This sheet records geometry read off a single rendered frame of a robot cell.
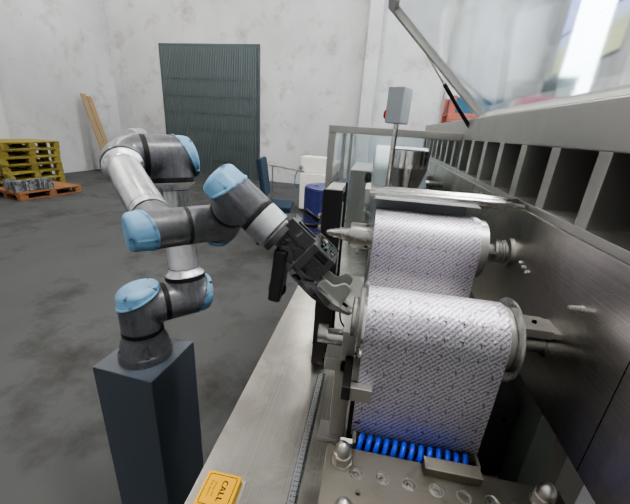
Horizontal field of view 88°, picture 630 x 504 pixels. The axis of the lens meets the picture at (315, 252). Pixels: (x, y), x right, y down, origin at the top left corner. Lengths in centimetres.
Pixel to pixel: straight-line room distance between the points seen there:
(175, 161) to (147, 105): 1131
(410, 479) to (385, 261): 42
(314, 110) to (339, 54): 146
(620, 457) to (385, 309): 34
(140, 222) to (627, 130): 76
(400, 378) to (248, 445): 40
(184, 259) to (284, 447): 57
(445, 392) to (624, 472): 23
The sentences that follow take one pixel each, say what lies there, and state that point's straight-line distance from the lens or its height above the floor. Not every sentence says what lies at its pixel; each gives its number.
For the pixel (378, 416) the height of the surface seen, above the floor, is 108.
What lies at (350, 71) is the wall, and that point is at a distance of 971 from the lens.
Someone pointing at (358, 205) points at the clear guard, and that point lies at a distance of 156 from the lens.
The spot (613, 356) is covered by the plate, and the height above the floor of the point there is 132.
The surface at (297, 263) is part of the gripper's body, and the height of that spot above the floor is 135.
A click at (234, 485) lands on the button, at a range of 80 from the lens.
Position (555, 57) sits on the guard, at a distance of 83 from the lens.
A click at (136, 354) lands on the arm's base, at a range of 111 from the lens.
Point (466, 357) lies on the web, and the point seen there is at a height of 124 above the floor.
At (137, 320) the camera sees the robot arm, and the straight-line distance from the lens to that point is 106.
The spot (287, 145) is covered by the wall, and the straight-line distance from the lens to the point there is 1002.
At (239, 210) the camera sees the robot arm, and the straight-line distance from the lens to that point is 60.
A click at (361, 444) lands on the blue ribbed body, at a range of 72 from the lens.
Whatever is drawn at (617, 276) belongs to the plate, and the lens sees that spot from 61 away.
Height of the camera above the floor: 158
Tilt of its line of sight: 21 degrees down
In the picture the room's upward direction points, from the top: 4 degrees clockwise
